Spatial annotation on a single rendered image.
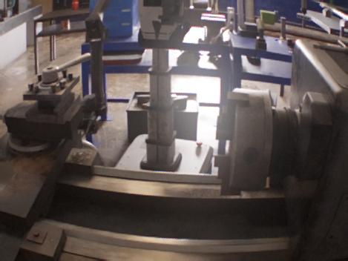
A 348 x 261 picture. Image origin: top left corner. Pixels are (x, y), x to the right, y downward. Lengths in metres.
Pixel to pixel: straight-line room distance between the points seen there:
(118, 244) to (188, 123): 2.11
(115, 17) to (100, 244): 2.14
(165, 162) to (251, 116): 1.51
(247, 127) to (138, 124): 2.26
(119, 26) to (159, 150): 1.07
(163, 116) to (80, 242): 1.32
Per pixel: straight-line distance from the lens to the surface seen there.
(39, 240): 1.00
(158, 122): 2.23
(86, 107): 1.71
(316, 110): 0.72
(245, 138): 0.85
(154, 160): 2.35
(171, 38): 2.01
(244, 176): 0.88
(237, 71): 2.73
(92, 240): 1.04
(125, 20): 2.90
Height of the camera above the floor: 1.56
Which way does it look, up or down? 28 degrees down
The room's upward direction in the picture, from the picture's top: straight up
